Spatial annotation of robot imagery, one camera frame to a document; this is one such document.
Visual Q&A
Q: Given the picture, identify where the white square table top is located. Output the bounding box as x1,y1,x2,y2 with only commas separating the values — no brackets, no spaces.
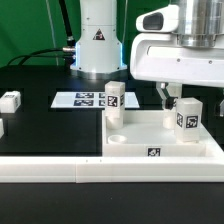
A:
102,110,224,158

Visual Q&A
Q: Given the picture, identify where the white L-shaped obstacle fence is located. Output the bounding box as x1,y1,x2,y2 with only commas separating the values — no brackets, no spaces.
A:
0,118,224,184

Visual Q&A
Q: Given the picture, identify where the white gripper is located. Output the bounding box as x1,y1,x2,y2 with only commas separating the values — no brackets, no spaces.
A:
130,3,224,110

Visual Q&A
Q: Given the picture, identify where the white marker sheet with tags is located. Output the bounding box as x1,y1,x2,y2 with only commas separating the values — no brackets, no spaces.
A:
51,92,140,109

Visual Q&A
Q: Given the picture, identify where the black cable bundle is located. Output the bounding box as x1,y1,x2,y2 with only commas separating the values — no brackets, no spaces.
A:
6,48,76,67

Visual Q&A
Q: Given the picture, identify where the white part at left edge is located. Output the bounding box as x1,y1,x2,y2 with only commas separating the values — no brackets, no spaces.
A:
0,118,4,139

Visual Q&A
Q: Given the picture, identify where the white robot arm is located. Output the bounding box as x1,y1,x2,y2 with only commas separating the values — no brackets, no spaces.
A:
70,0,224,88

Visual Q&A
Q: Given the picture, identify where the black cable with metal plug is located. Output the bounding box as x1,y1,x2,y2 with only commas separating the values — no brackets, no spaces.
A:
58,0,76,54

